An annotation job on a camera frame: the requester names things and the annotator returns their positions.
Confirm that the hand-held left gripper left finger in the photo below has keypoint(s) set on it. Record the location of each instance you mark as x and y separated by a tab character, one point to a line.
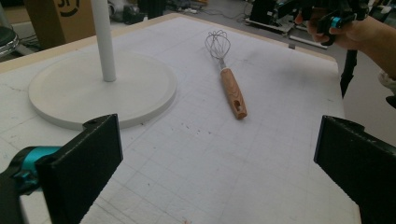
77	168

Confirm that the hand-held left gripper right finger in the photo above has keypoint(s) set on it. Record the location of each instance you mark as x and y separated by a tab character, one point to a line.
358	161

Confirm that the white round stand with pole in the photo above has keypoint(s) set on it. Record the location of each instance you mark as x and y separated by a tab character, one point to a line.
102	90

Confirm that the round black metal appliance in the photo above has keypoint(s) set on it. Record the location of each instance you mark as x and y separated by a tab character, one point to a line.
7	39

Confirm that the brown cardboard box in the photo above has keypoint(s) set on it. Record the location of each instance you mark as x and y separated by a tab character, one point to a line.
60	20

